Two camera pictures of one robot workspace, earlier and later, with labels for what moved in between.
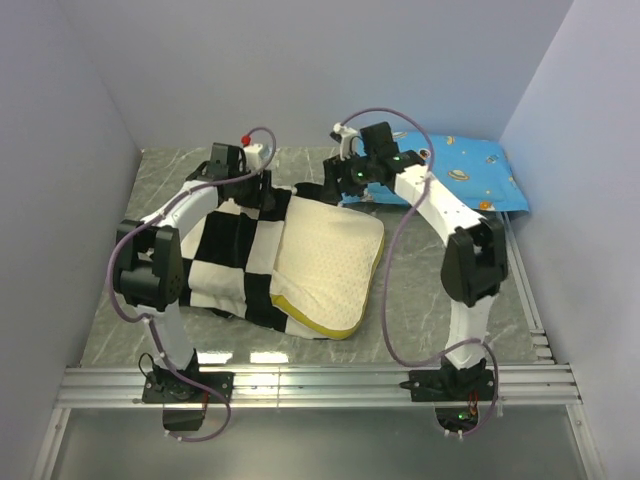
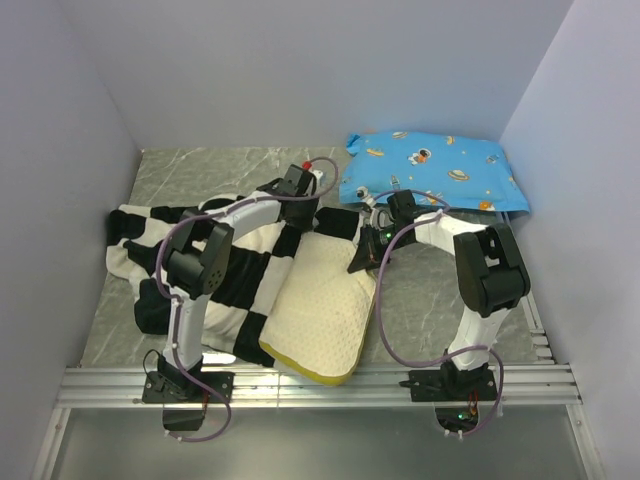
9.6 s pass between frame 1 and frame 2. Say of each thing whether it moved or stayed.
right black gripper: moved
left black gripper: moved
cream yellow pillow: moved
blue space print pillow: stayed
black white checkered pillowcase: moved
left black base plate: stayed
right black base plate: stayed
